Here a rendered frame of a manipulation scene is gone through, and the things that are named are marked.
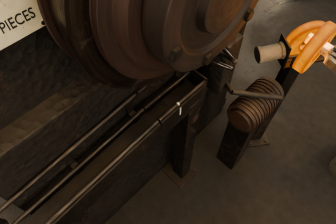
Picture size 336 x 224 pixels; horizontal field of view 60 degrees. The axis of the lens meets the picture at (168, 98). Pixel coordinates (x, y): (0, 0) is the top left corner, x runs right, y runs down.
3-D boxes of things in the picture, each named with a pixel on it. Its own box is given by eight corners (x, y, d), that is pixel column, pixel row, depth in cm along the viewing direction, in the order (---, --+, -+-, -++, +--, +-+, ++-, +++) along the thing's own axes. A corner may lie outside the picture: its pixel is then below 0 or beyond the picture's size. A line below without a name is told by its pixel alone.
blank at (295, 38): (290, 59, 109) (294, 66, 107) (276, 38, 98) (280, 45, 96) (333, 36, 102) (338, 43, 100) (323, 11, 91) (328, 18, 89)
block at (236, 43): (195, 79, 108) (201, 30, 88) (209, 68, 111) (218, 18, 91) (217, 96, 103) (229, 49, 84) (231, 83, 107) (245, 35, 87)
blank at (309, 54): (305, 42, 72) (317, 49, 70) (338, 9, 77) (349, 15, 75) (284, 76, 85) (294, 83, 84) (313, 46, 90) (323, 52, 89)
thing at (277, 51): (252, 54, 105) (255, 43, 100) (277, 49, 105) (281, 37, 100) (258, 67, 101) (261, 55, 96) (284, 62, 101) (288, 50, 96)
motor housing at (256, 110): (209, 159, 149) (227, 101, 105) (236, 132, 158) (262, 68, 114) (229, 176, 144) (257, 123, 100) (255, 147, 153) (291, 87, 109)
